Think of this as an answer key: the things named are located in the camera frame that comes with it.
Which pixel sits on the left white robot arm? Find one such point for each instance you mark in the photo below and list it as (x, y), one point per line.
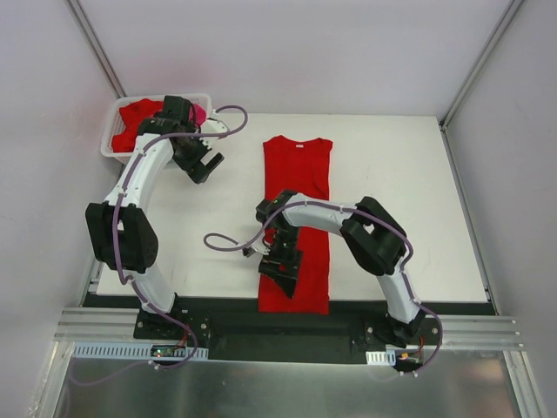
(121, 235)

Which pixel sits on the right aluminium frame post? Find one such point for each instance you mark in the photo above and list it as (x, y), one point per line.
(488, 49)

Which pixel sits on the left aluminium frame post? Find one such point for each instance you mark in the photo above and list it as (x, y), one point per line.
(93, 41)

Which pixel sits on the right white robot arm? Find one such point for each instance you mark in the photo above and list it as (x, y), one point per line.
(375, 240)

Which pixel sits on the right white cable duct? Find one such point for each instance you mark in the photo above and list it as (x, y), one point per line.
(381, 358)

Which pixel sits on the aluminium frame post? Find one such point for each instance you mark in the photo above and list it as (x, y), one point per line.
(93, 41)
(488, 49)

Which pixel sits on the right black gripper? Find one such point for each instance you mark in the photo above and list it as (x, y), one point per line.
(281, 265)

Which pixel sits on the pink t shirt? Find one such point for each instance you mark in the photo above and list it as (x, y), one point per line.
(198, 115)

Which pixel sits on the red t shirt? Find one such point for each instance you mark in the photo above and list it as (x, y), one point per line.
(301, 167)
(132, 116)

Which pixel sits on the white cable duct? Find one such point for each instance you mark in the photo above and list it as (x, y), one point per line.
(381, 358)
(137, 351)

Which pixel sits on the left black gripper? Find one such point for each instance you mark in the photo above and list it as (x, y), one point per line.
(197, 158)

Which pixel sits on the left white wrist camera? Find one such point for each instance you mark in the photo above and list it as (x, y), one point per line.
(215, 125)

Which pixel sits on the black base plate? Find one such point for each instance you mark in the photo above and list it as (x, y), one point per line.
(234, 330)

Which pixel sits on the left white cable duct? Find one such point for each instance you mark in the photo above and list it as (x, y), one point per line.
(137, 351)

